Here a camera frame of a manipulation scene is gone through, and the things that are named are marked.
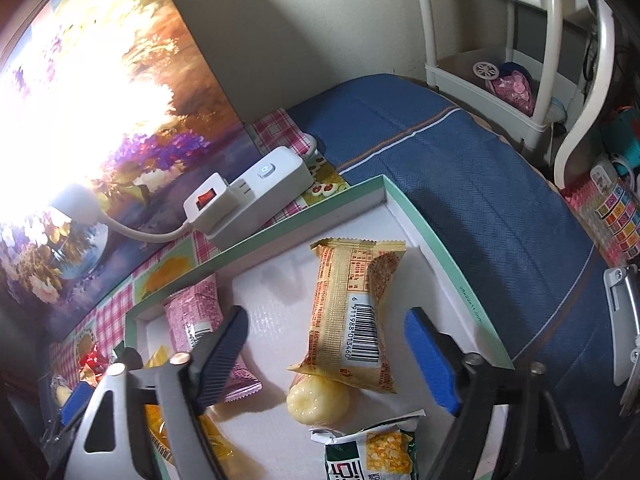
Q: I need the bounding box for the pink heart ornament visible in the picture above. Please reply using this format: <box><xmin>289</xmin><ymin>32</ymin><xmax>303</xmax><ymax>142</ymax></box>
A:
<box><xmin>487</xmin><ymin>70</ymin><xmax>538</xmax><ymax>113</ymax></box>

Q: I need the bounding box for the tan snack packet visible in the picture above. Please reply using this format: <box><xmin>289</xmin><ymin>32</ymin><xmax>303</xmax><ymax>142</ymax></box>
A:
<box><xmin>286</xmin><ymin>238</ymin><xmax>407</xmax><ymax>395</ymax></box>

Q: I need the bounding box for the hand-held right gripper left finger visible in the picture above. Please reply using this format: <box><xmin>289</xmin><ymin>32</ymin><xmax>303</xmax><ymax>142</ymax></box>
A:
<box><xmin>47</xmin><ymin>305</ymin><xmax>250</xmax><ymax>480</ymax></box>

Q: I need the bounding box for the pink snack packet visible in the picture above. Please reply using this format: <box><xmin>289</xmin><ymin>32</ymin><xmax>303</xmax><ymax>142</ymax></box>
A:
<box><xmin>164</xmin><ymin>275</ymin><xmax>263</xmax><ymax>403</ymax></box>

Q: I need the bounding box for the flower painting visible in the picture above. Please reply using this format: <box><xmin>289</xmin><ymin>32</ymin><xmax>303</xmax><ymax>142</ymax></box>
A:
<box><xmin>0</xmin><ymin>0</ymin><xmax>246</xmax><ymax>306</ymax></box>

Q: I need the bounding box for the teal plastic object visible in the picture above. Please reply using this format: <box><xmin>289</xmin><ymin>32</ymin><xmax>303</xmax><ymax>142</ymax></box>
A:
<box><xmin>600</xmin><ymin>105</ymin><xmax>640</xmax><ymax>176</ymax></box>

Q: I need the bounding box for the yellow orange snack packet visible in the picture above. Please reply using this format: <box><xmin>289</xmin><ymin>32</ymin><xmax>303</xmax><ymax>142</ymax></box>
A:
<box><xmin>142</xmin><ymin>345</ymin><xmax>236</xmax><ymax>480</ymax></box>

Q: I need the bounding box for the blue cloth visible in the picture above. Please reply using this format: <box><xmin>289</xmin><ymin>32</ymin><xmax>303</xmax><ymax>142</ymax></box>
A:
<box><xmin>287</xmin><ymin>74</ymin><xmax>640</xmax><ymax>480</ymax></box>

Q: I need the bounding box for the white rack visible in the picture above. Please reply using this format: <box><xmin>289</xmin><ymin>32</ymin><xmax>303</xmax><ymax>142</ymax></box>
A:
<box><xmin>410</xmin><ymin>0</ymin><xmax>618</xmax><ymax>181</ymax></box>

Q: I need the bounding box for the colourful patterned box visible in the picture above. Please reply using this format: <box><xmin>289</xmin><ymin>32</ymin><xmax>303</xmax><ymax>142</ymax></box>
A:
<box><xmin>560</xmin><ymin>160</ymin><xmax>640</xmax><ymax>266</ymax></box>

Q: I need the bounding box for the green white snack packet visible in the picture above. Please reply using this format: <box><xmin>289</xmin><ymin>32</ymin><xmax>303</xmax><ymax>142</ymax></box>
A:
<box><xmin>310</xmin><ymin>410</ymin><xmax>427</xmax><ymax>480</ymax></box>

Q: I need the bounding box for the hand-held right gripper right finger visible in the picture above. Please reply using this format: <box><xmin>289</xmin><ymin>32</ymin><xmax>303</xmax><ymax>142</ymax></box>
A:
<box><xmin>404</xmin><ymin>306</ymin><xmax>576</xmax><ymax>480</ymax></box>

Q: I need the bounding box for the dark red snack packet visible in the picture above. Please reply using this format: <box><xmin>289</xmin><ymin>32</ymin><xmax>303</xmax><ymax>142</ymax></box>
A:
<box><xmin>77</xmin><ymin>347</ymin><xmax>108</xmax><ymax>376</ymax></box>

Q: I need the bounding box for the shallow white box green rim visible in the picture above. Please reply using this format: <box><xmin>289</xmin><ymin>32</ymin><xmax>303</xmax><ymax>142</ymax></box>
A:
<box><xmin>124</xmin><ymin>174</ymin><xmax>513</xmax><ymax>480</ymax></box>

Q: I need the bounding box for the white gooseneck lamp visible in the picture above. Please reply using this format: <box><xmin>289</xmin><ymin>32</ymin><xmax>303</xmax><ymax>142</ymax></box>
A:
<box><xmin>47</xmin><ymin>182</ymin><xmax>193</xmax><ymax>243</ymax></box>

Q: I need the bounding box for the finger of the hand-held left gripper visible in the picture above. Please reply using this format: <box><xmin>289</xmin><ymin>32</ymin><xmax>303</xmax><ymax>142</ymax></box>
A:
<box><xmin>46</xmin><ymin>384</ymin><xmax>96</xmax><ymax>450</ymax></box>

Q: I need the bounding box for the white power strip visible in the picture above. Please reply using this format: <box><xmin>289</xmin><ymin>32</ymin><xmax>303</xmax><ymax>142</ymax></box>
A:
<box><xmin>207</xmin><ymin>146</ymin><xmax>313</xmax><ymax>248</ymax></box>

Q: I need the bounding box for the round pastry clear wrapper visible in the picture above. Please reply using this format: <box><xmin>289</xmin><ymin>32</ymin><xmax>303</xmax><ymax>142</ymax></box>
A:
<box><xmin>286</xmin><ymin>372</ymin><xmax>350</xmax><ymax>428</ymax></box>
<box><xmin>52</xmin><ymin>380</ymin><xmax>76</xmax><ymax>406</ymax></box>

